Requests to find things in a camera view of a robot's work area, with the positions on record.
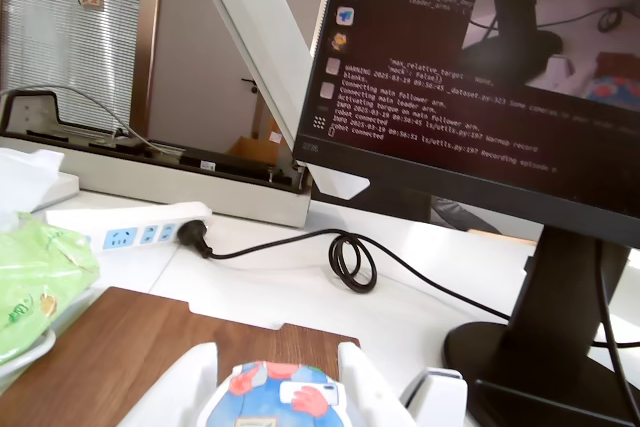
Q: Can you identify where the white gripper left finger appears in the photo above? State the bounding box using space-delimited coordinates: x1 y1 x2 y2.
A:
117 341 221 427

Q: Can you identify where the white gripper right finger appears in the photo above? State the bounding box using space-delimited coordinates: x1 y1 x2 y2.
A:
337 341 419 427

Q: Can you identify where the blue label water bottle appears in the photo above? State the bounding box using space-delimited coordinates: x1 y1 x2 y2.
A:
197 360 351 427

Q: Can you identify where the small white plastic clip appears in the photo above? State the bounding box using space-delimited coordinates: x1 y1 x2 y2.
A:
399 367 469 427

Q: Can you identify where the brown wooden board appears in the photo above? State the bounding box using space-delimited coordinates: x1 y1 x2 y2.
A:
0 286 361 427

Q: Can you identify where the white plastic tub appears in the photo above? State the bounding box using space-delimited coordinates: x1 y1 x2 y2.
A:
0 329 57 393

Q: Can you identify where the white power strip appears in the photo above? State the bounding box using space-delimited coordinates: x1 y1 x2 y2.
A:
44 200 214 256

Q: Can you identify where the green plastic pack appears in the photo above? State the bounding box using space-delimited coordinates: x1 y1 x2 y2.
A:
0 211 101 366

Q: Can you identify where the black rounded panel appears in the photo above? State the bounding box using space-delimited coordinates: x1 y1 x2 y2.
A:
309 176 436 223

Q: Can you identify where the cardboard box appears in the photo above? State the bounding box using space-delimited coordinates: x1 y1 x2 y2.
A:
227 135 296 166

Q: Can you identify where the white tissue box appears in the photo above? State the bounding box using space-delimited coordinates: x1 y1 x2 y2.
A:
0 146 81 228

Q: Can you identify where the black Philips monitor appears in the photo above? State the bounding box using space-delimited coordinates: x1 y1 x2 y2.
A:
293 0 640 427

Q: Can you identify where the white window blind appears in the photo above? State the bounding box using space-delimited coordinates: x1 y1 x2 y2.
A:
2 0 147 121

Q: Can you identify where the white slanted beam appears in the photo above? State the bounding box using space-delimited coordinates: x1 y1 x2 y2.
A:
184 0 372 201

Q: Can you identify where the black plug power cable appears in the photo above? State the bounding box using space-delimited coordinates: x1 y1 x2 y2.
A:
175 219 640 351

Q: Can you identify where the white desk cable trunk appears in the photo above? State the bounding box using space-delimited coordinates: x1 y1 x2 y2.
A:
0 89 314 229

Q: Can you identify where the thick black cable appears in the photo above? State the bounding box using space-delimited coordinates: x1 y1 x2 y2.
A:
594 239 640 408

